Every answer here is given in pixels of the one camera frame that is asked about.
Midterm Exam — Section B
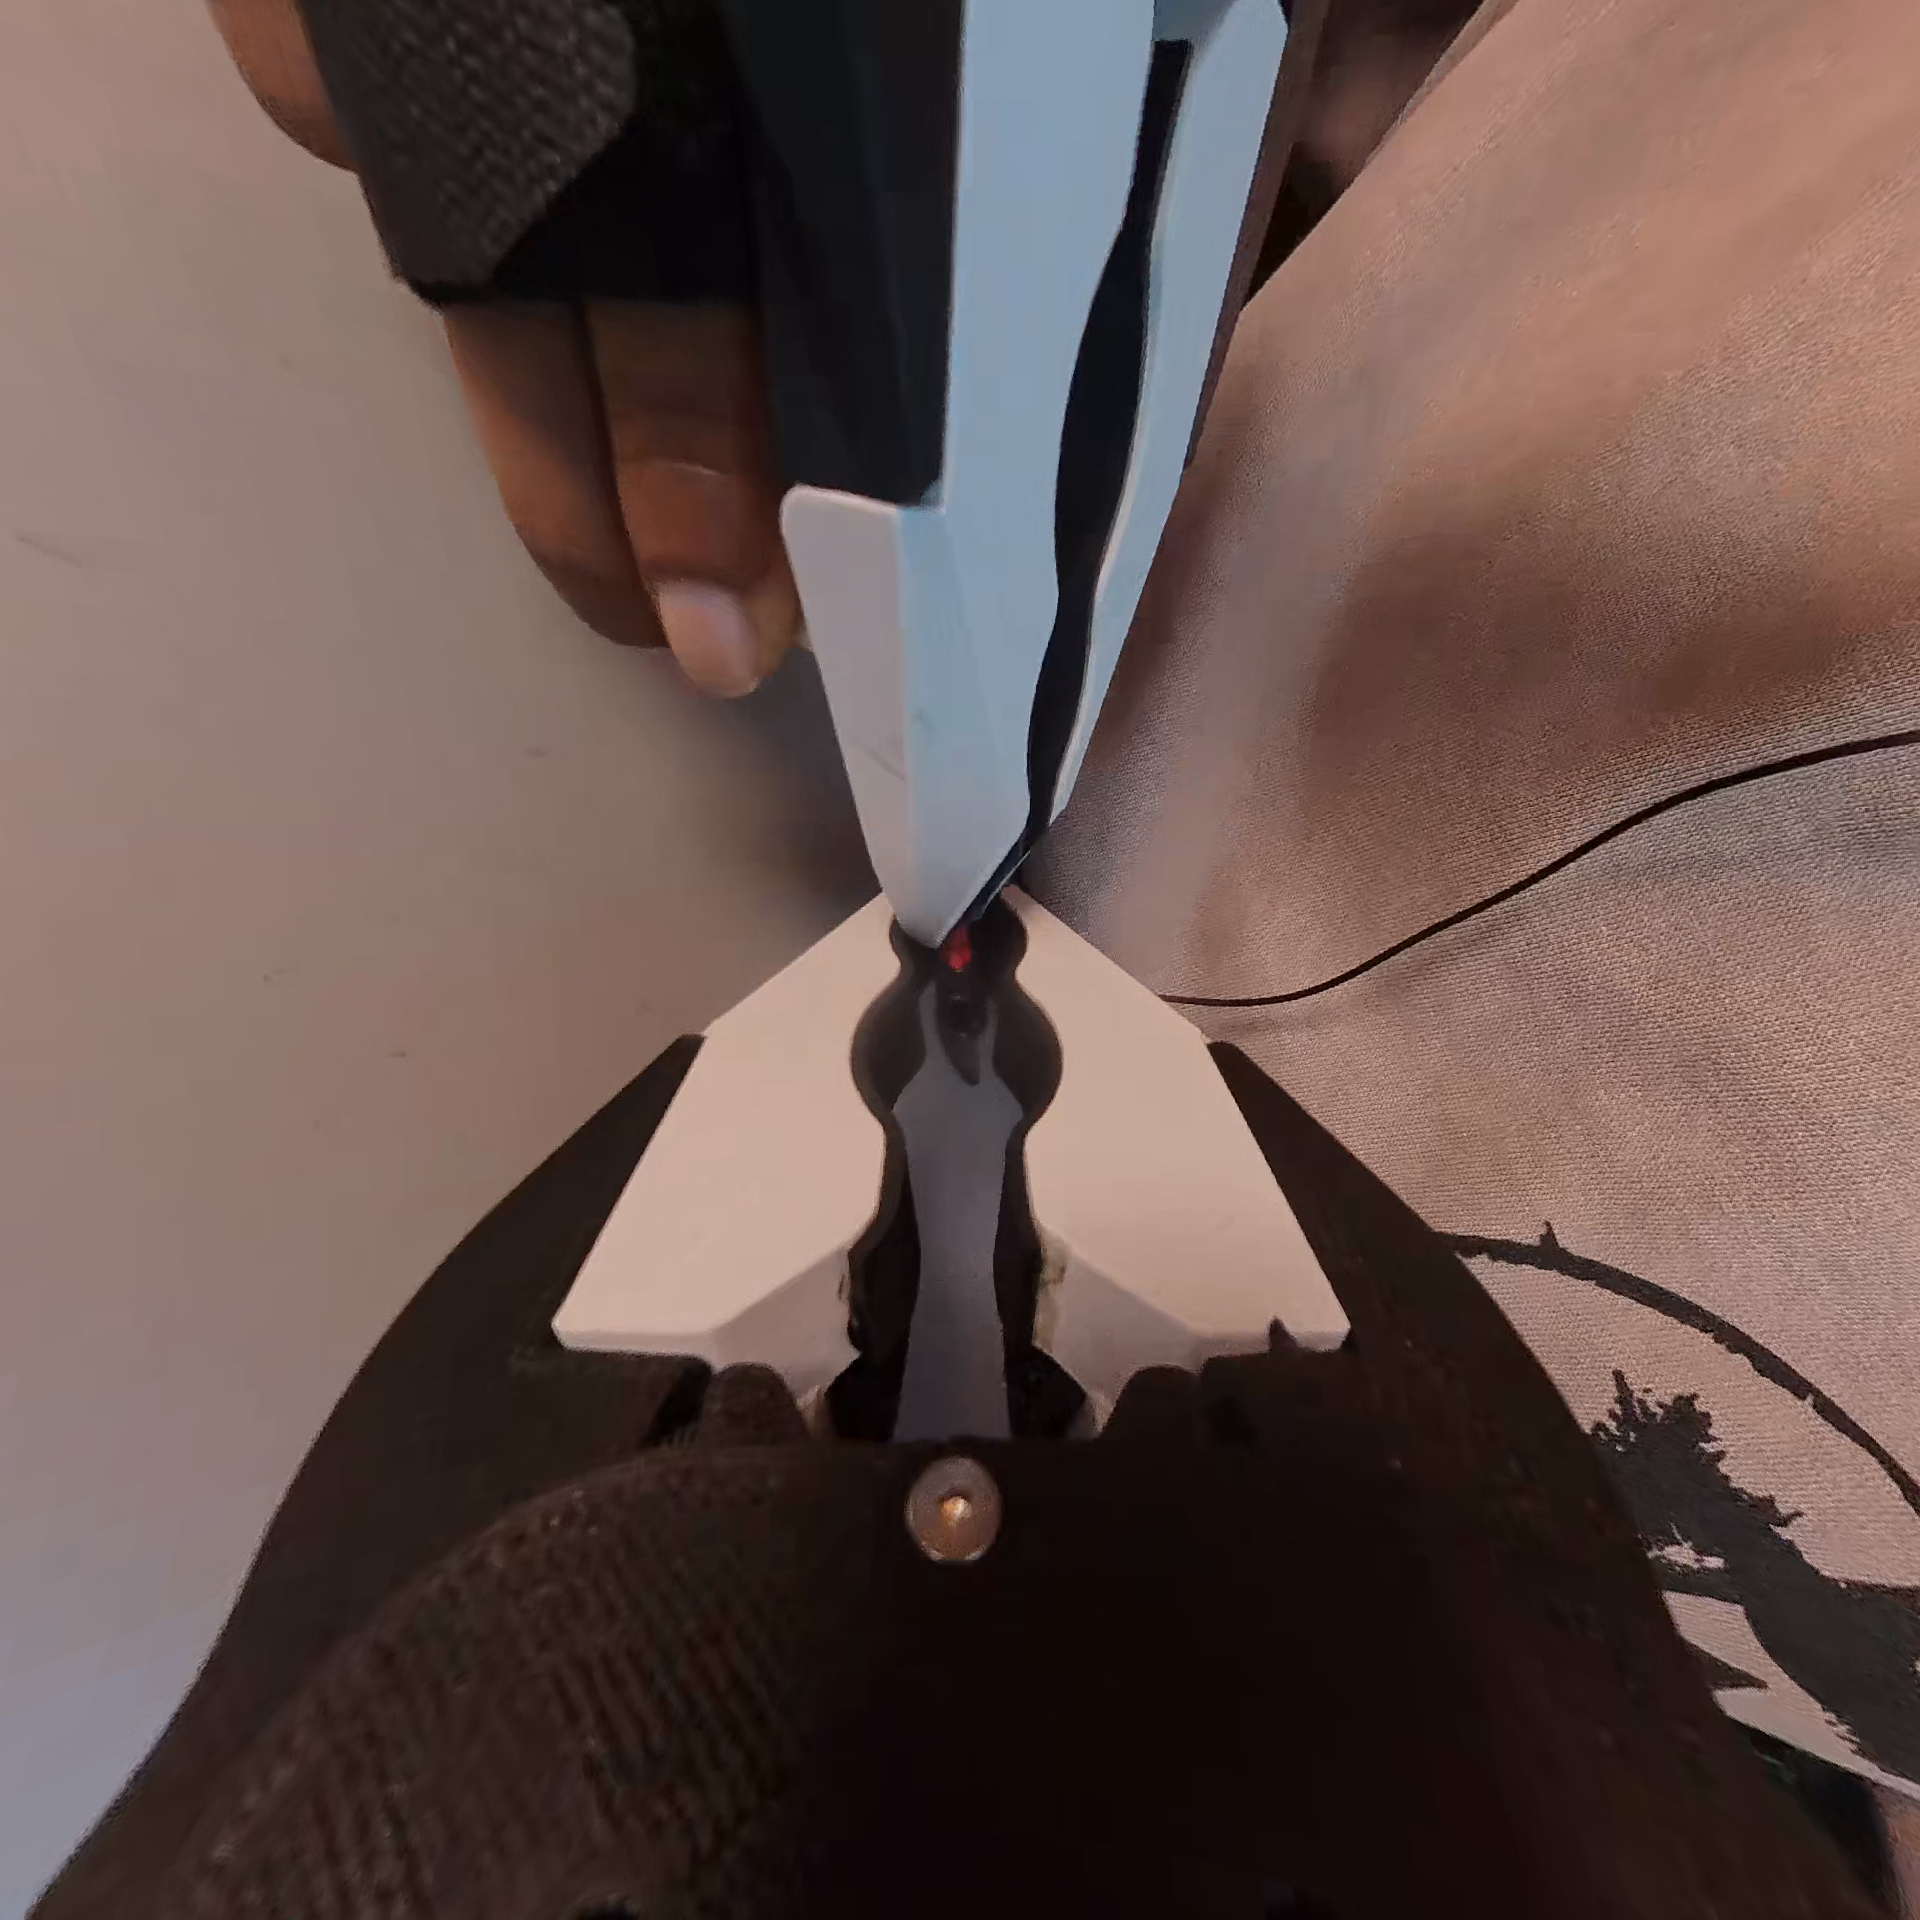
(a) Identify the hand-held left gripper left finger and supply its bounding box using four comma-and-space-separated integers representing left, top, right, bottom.
551, 896, 920, 1426

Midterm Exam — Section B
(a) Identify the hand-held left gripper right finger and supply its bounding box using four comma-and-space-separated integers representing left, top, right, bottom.
983, 884, 1356, 1426

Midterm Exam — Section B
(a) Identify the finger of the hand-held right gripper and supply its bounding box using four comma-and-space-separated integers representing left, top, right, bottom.
776, 0, 1160, 941
1025, 0, 1295, 869

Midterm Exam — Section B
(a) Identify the person's right hand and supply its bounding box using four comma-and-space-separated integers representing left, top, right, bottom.
209, 0, 807, 702

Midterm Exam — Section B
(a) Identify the person's beige printed hoodie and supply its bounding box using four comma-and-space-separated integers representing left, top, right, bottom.
1030, 0, 1920, 1819

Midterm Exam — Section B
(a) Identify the black hoodie drawstring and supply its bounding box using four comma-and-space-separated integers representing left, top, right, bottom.
1160, 730, 1920, 1010

